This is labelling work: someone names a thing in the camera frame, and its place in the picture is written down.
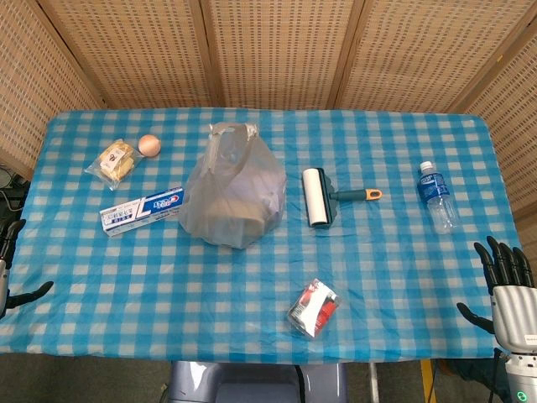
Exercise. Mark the blue white checkered tablecloth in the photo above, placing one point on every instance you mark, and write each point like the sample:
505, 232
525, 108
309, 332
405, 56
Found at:
377, 260

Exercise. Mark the bamboo folding screen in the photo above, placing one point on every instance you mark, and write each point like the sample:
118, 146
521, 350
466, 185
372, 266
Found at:
268, 50

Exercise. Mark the red white black packaged item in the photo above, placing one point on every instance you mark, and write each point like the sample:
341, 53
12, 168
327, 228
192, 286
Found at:
314, 310

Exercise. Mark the water bottle with blue label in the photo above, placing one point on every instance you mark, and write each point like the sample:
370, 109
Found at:
436, 197

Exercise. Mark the white blue toothpaste box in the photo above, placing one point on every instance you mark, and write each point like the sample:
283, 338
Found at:
142, 211

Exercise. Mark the translucent grey plastic bag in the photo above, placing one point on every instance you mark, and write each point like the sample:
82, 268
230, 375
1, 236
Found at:
235, 189

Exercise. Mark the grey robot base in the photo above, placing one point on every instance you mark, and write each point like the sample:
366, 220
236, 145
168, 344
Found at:
256, 382

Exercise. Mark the packaged yellow biscuits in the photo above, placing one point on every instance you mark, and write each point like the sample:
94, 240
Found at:
113, 161

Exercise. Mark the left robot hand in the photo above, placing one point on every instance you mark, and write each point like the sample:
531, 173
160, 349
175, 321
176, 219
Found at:
8, 260

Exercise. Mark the brown egg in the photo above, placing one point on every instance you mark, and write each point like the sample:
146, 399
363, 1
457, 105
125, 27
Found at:
149, 145

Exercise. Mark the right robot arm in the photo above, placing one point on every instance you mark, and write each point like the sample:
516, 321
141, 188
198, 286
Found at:
521, 378

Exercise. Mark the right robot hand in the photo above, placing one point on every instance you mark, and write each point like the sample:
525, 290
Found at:
511, 294

